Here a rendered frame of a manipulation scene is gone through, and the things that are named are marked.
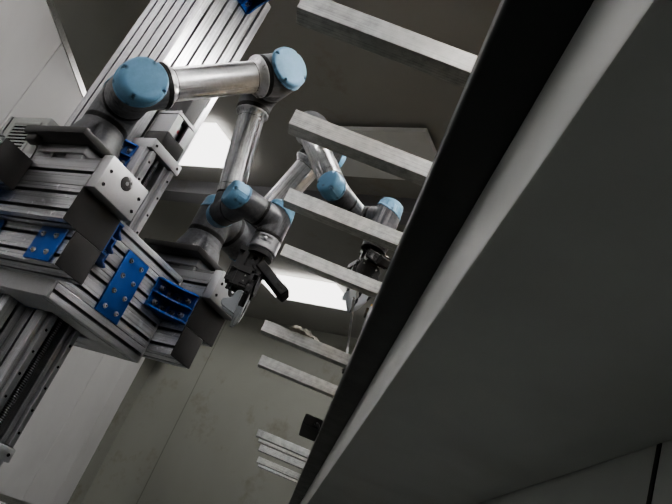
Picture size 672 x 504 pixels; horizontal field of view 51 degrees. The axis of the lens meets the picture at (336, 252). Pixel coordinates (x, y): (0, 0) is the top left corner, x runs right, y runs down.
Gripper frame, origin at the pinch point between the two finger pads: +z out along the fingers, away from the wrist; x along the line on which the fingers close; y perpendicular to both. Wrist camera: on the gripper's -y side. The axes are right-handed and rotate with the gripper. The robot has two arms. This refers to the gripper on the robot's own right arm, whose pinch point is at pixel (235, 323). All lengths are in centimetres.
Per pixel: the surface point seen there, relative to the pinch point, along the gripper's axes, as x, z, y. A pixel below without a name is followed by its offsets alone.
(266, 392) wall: -820, -168, 58
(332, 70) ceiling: -241, -274, 59
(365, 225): 51, -12, -23
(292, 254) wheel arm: 26.4, -11.6, -9.2
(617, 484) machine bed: 110, 33, -53
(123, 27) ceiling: -284, -274, 234
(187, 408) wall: -879, -115, 159
